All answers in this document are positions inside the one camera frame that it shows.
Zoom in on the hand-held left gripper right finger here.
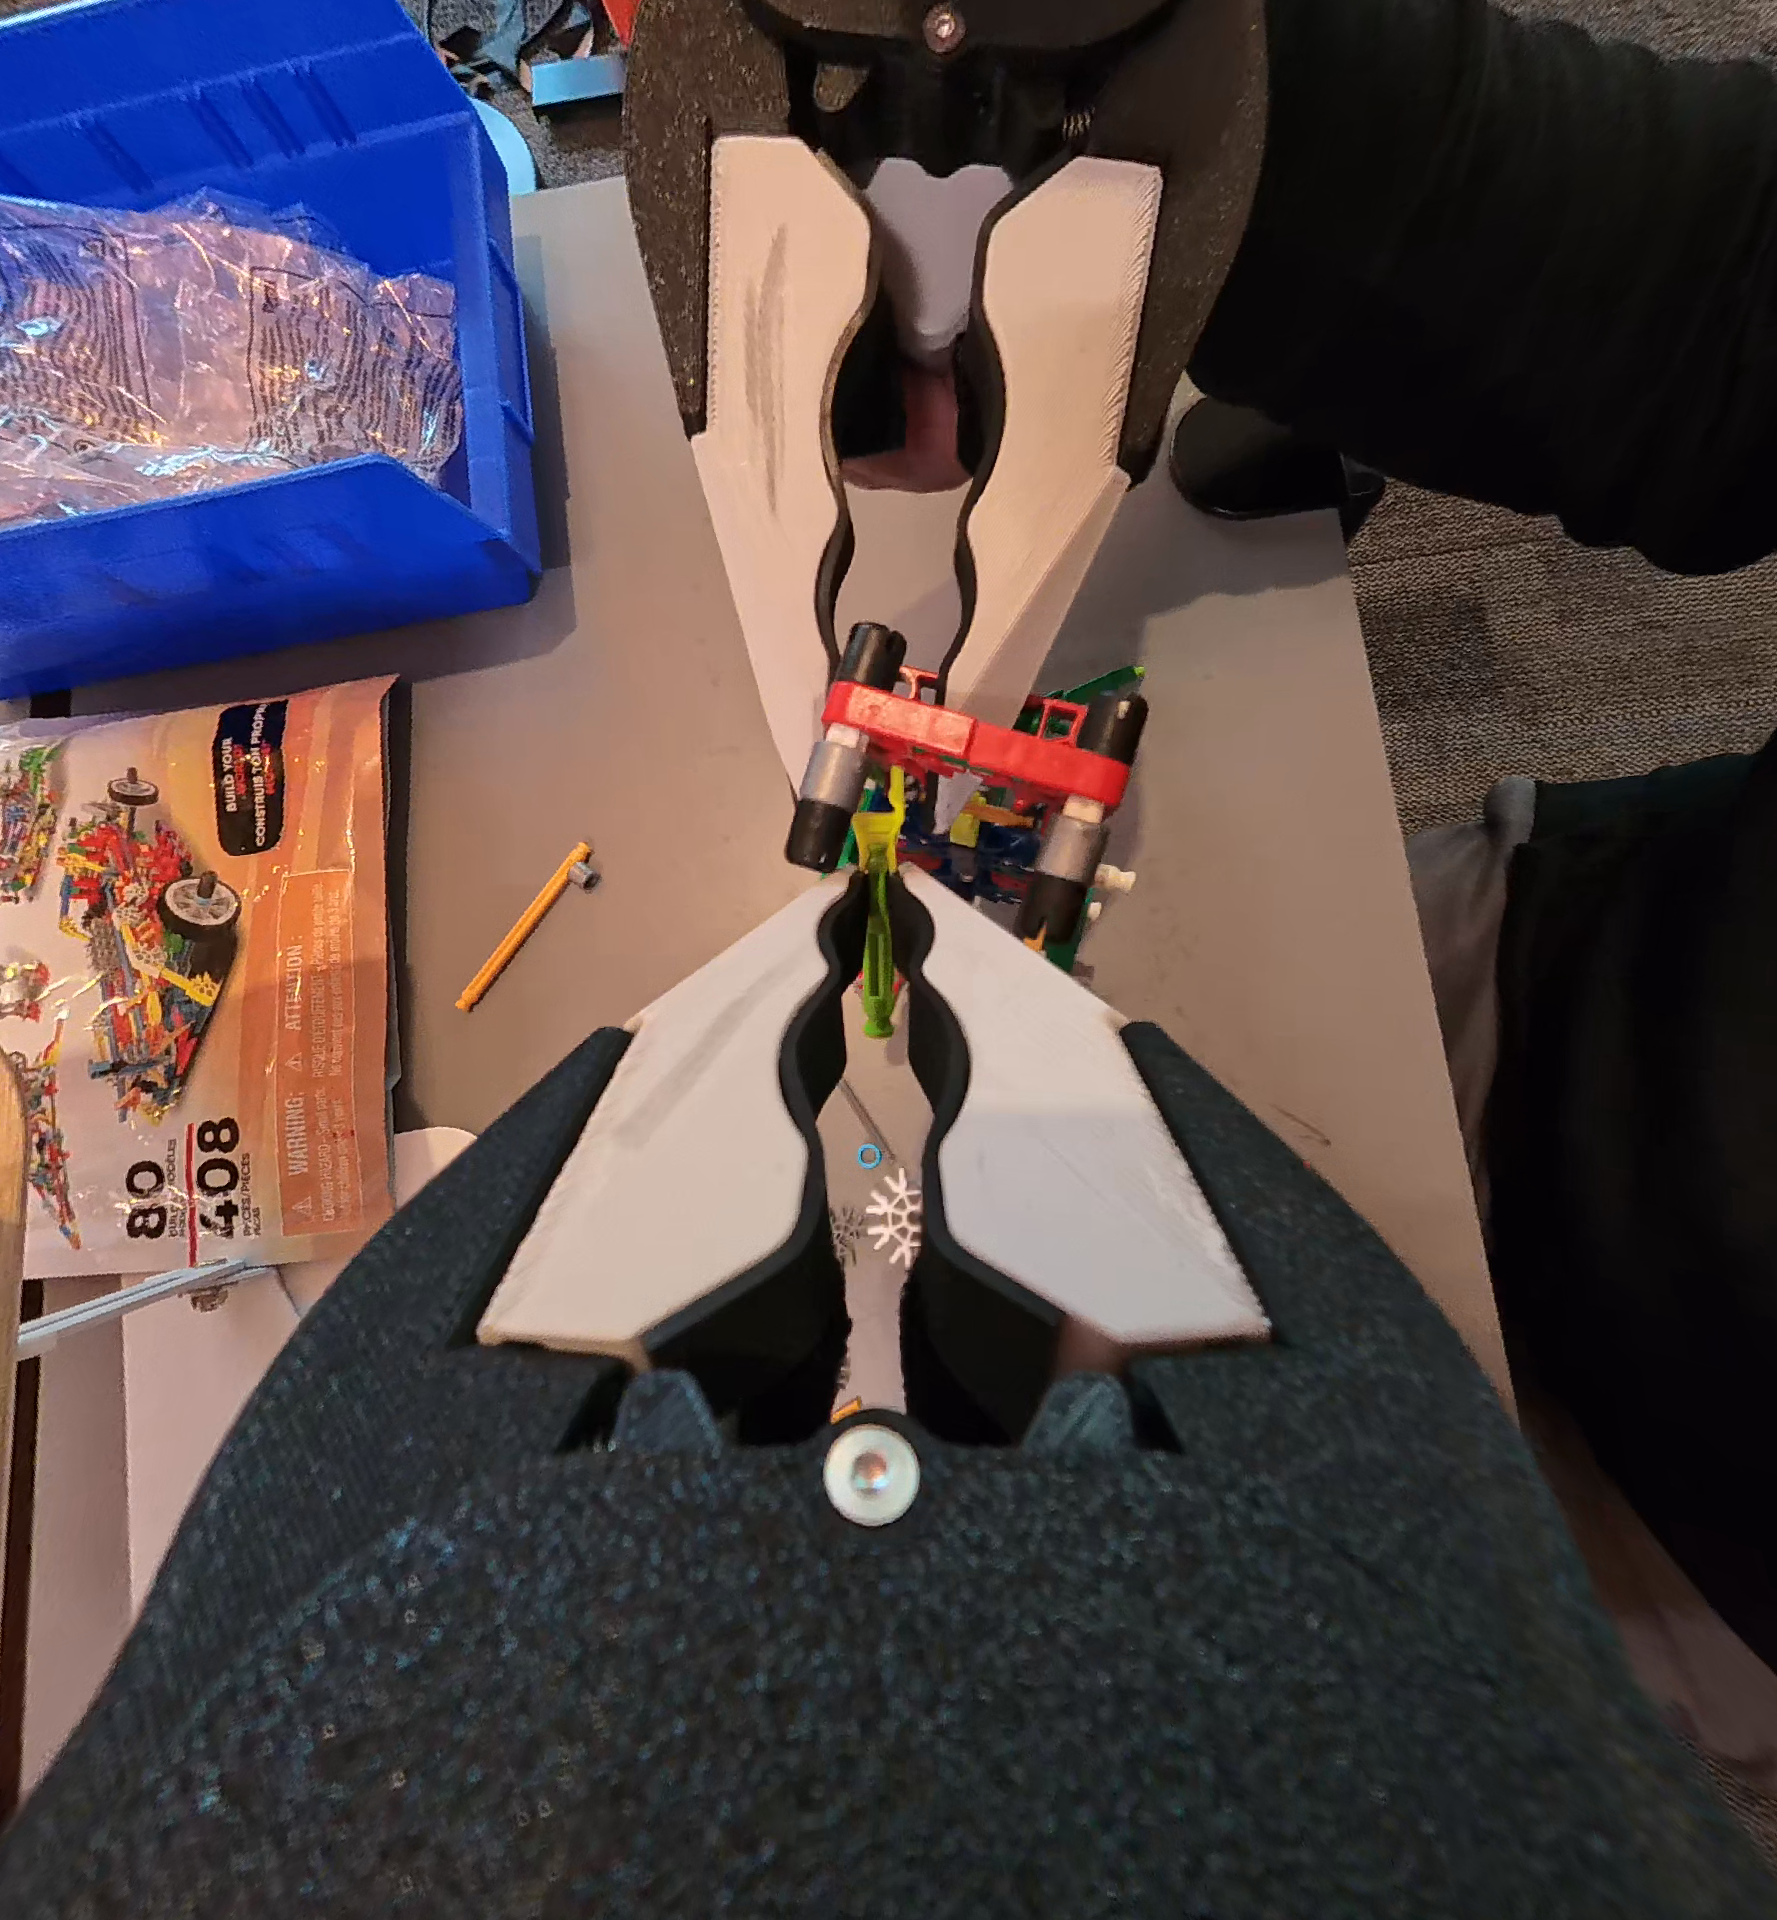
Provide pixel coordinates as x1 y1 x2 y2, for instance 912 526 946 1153
902 871 1271 1347

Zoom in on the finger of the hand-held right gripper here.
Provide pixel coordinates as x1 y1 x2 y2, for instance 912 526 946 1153
941 153 1166 711
689 136 884 770

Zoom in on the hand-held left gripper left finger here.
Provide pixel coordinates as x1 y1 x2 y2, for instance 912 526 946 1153
478 876 854 1356

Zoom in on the lime green rod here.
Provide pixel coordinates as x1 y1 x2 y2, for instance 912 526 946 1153
858 871 904 1045

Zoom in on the colourful construction toy model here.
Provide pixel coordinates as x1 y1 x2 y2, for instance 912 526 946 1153
786 619 1152 962

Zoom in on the person's right hand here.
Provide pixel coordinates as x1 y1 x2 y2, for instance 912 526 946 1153
843 351 981 490

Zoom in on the black glossy object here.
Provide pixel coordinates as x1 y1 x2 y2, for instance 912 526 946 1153
1166 394 1387 525

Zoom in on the long orange rod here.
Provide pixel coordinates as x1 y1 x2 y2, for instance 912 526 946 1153
452 861 578 1014

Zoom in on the person's black garment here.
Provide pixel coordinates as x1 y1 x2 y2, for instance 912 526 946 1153
1480 645 1777 1733

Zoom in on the printed toy packaging bag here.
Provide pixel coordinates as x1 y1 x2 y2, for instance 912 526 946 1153
0 676 407 1279

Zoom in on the clear plastic wrap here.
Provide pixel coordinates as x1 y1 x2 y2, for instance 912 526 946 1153
0 171 470 543

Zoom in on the blue storage bin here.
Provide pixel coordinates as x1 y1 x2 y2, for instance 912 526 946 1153
0 0 545 703

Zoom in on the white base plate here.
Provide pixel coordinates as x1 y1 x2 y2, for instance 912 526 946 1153
20 1121 478 1802

